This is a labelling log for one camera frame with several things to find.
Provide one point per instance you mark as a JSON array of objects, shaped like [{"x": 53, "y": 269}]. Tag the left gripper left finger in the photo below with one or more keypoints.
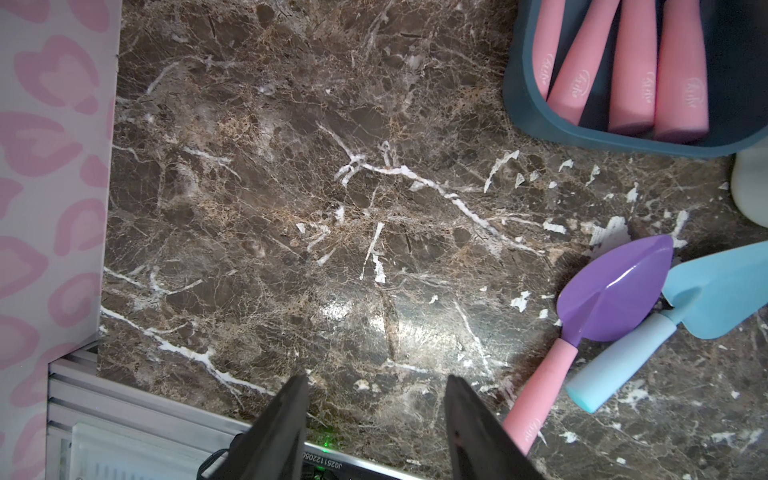
[{"x": 273, "y": 447}]

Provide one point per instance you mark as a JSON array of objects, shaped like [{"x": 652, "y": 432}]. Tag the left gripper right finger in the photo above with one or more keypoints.
[{"x": 478, "y": 445}]

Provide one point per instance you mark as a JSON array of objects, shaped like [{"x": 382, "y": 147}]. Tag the purple pointed shovel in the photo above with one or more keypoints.
[
  {"x": 606, "y": 300},
  {"x": 682, "y": 110}
]

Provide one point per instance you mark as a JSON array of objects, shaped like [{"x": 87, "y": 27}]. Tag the blue pointed shovel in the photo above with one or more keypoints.
[{"x": 709, "y": 296}]

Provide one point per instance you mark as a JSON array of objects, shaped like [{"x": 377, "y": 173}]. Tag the purple square shovel pink handle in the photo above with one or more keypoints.
[{"x": 545, "y": 42}]

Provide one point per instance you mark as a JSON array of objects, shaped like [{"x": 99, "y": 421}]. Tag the white storage box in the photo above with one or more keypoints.
[{"x": 749, "y": 183}]

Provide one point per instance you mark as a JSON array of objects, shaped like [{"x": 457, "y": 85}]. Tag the dark teal storage box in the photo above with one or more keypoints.
[{"x": 735, "y": 37}]

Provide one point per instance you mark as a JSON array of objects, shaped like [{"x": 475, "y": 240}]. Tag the aluminium front rail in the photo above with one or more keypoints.
[{"x": 101, "y": 429}]

